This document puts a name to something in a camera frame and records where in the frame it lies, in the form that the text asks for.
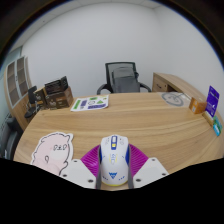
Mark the white blue yellow computer mouse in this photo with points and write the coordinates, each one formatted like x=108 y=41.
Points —
x=114 y=163

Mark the wooden shelf unit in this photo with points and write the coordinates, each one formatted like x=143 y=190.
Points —
x=15 y=83

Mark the small black chair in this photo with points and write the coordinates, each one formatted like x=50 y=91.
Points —
x=32 y=95

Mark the dark padded office chair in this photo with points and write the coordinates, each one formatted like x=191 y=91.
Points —
x=8 y=138

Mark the wide brown cardboard box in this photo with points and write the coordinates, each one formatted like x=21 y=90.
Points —
x=60 y=100

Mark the narrow brown cardboard box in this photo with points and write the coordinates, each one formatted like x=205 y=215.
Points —
x=40 y=96

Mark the purple upright card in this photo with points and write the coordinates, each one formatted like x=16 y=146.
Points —
x=212 y=101

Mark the grey backpack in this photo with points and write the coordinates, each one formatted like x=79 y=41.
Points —
x=125 y=80

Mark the small tan box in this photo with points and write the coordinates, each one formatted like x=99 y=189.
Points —
x=208 y=118

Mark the pink animal-shaped mouse pad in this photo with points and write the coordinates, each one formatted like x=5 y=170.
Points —
x=50 y=151

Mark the small blue box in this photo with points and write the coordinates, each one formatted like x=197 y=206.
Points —
x=216 y=130

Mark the white sheet with grey circle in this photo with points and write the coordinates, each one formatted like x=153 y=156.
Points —
x=173 y=99

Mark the orange box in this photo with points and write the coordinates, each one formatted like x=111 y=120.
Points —
x=197 y=106

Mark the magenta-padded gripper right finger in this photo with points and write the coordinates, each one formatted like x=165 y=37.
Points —
x=150 y=171

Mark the black mesh office chair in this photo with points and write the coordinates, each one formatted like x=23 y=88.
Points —
x=108 y=71

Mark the white green purple printed sheet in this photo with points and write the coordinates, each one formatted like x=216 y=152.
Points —
x=90 y=103

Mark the black cardboard box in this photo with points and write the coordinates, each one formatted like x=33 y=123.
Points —
x=56 y=85

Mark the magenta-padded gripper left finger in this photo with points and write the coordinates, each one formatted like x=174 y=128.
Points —
x=78 y=173

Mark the green flat box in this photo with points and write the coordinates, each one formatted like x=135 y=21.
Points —
x=219 y=123

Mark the wooden side desk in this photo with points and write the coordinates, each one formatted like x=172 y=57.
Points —
x=170 y=81

